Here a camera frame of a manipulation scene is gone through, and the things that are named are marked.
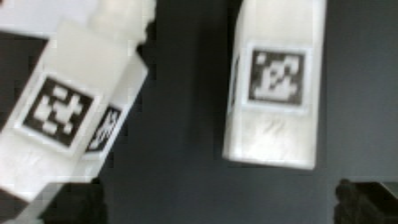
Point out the white leg with tag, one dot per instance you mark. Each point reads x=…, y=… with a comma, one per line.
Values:
x=274, y=89

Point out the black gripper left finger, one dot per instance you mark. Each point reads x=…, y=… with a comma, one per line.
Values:
x=68, y=204

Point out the white leg behind gripper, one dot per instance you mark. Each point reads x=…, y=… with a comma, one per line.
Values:
x=76, y=99

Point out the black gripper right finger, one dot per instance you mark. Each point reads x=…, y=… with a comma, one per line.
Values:
x=366, y=202

